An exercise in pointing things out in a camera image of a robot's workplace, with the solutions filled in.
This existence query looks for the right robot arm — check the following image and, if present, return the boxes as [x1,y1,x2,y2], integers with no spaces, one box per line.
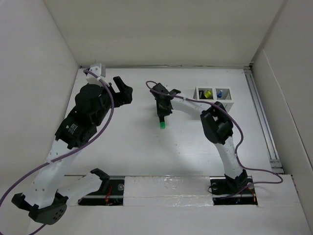
[149,83,248,194]

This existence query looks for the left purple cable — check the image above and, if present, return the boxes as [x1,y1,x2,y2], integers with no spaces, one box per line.
[0,69,115,230]

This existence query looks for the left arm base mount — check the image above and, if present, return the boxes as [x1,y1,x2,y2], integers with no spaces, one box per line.
[78,168,125,206]

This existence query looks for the yellow cap highlighter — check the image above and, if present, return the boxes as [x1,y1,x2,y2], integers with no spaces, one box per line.
[199,90,213,99]

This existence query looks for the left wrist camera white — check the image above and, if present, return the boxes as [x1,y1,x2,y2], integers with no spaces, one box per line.
[84,63,106,86]

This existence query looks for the aluminium rail strip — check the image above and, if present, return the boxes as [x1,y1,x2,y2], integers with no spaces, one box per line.
[244,67,285,174]

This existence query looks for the purple cable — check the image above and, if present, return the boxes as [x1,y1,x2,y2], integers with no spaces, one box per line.
[145,80,284,200]
[0,69,115,230]

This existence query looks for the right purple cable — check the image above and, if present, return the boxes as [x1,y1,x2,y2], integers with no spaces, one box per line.
[145,80,284,200]

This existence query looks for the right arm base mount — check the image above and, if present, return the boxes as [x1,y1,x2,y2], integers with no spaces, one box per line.
[207,177,258,206]

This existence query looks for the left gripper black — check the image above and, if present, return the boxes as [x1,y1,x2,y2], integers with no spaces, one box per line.
[93,77,132,126]

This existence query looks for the white slotted organizer box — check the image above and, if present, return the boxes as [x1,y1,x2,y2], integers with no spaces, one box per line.
[193,86,234,112]

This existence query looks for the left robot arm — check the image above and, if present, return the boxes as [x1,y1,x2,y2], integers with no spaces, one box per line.
[11,76,133,225]

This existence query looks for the green cap highlighter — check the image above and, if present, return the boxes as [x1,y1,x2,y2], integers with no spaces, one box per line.
[159,117,166,129]

